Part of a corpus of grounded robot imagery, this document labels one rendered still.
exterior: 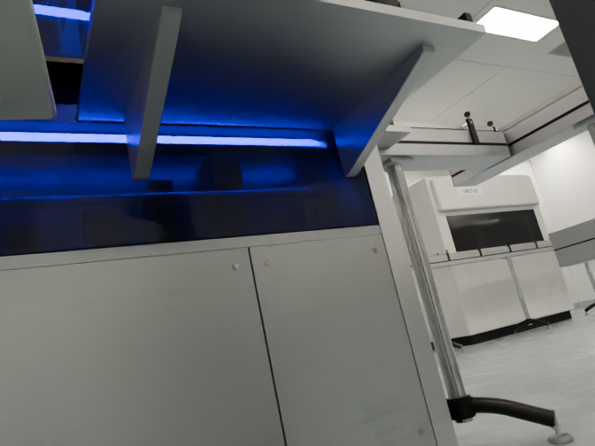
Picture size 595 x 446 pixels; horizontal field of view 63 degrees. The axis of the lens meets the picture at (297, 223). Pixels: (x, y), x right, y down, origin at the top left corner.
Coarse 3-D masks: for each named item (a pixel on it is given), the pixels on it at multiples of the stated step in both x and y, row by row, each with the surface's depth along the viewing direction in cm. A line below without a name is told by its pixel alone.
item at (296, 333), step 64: (64, 256) 84; (128, 256) 89; (192, 256) 95; (256, 256) 101; (320, 256) 108; (384, 256) 117; (0, 320) 77; (64, 320) 81; (128, 320) 86; (192, 320) 91; (256, 320) 97; (320, 320) 103; (384, 320) 111; (0, 384) 75; (64, 384) 78; (128, 384) 83; (192, 384) 87; (256, 384) 93; (320, 384) 99; (384, 384) 105
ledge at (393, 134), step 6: (390, 126) 132; (396, 126) 133; (402, 126) 134; (408, 126) 135; (384, 132) 131; (390, 132) 132; (396, 132) 133; (402, 132) 134; (408, 132) 135; (384, 138) 135; (390, 138) 136; (396, 138) 137; (402, 138) 138; (378, 144) 139; (384, 144) 140; (390, 144) 141
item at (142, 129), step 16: (160, 16) 69; (176, 16) 70; (160, 32) 71; (176, 32) 72; (160, 48) 73; (144, 64) 79; (160, 64) 75; (144, 80) 80; (160, 80) 78; (144, 96) 81; (160, 96) 80; (128, 112) 93; (144, 112) 82; (160, 112) 83; (128, 128) 94; (144, 128) 84; (128, 144) 95; (144, 144) 87; (144, 160) 90; (144, 176) 93
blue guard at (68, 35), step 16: (32, 0) 97; (48, 0) 98; (64, 0) 100; (80, 0) 102; (48, 16) 97; (64, 16) 99; (80, 16) 100; (48, 32) 96; (64, 32) 98; (80, 32) 99; (48, 48) 95; (64, 48) 97; (80, 48) 98
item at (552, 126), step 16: (560, 96) 158; (576, 96) 151; (528, 112) 168; (544, 112) 160; (560, 112) 156; (576, 112) 151; (592, 112) 147; (512, 128) 171; (528, 128) 166; (544, 128) 161; (560, 128) 156; (512, 144) 172; (528, 144) 166; (544, 144) 166; (512, 160) 177; (464, 176) 191; (480, 176) 189
